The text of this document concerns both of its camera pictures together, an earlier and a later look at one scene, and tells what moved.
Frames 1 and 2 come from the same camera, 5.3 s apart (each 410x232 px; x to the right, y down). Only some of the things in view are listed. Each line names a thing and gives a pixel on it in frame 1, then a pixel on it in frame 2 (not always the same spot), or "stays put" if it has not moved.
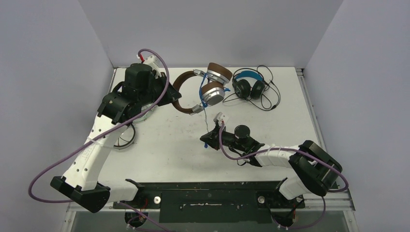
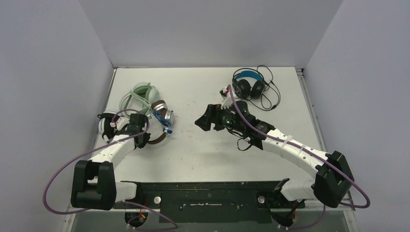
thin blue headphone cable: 204,104 -> 168,123
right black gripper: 216,137 -> 216,117
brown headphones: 213,91 -> 165,116
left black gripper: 170,95 -> 146,138
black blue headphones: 242,88 stays put
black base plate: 214,202 stays put
